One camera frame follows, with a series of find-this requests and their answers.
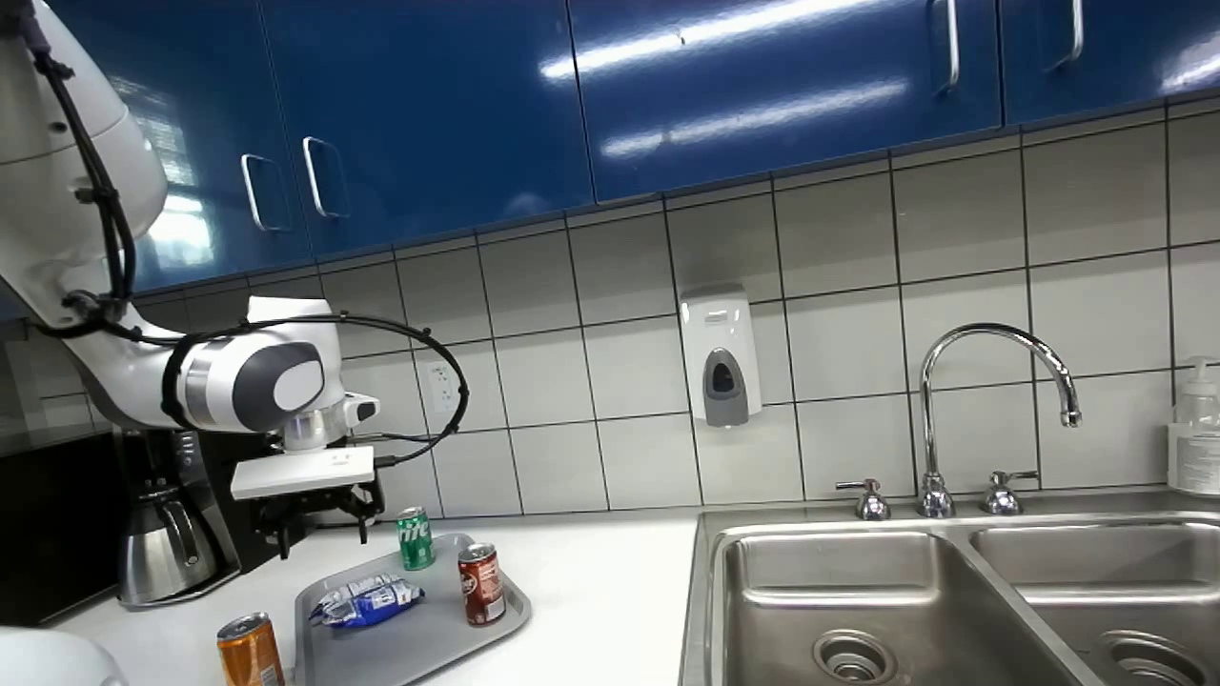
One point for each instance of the blue wall cabinet door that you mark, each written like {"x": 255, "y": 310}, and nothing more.
{"x": 1146, "y": 38}
{"x": 212, "y": 76}
{"x": 432, "y": 99}
{"x": 786, "y": 76}

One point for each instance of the red soda can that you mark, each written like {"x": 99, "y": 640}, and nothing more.
{"x": 480, "y": 589}

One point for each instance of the orange soda can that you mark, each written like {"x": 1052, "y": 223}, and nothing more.
{"x": 249, "y": 651}

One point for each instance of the clear soap bottle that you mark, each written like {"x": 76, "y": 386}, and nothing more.
{"x": 1194, "y": 438}

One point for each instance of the black microwave oven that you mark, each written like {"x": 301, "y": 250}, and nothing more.
{"x": 57, "y": 535}

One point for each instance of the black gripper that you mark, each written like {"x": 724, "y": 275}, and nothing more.
{"x": 316, "y": 507}

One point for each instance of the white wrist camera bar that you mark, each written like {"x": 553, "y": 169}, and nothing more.
{"x": 307, "y": 474}

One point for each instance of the green soda can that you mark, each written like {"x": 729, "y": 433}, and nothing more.
{"x": 417, "y": 538}

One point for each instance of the stainless steel double sink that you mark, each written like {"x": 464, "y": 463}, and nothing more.
{"x": 765, "y": 611}

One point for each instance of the white rounded object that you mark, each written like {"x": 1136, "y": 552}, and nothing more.
{"x": 51, "y": 660}

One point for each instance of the black steel coffee maker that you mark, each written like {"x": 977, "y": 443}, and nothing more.
{"x": 193, "y": 460}

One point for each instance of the sink drain strainer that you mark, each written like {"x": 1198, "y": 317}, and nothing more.
{"x": 1150, "y": 664}
{"x": 854, "y": 656}

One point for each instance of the stainless steel carafe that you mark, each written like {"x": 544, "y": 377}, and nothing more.
{"x": 166, "y": 552}

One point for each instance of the chrome gooseneck faucet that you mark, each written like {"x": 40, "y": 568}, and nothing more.
{"x": 930, "y": 421}

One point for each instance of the white wall soap dispenser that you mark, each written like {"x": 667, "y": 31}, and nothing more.
{"x": 719, "y": 343}

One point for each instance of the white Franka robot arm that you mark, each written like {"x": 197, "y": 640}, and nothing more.
{"x": 51, "y": 190}

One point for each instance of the blue soda can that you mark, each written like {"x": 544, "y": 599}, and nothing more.
{"x": 368, "y": 603}

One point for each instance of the grey plastic tray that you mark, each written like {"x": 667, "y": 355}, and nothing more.
{"x": 422, "y": 640}

